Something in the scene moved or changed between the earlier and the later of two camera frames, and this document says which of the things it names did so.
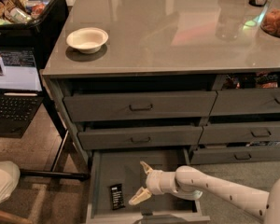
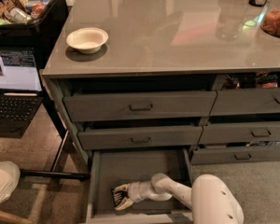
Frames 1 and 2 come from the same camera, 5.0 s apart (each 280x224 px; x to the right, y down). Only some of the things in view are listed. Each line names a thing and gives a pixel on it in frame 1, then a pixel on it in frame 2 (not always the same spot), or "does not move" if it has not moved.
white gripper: (154, 182) → (134, 191)
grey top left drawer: (105, 105) does not move
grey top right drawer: (251, 100) does not move
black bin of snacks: (28, 16) does not move
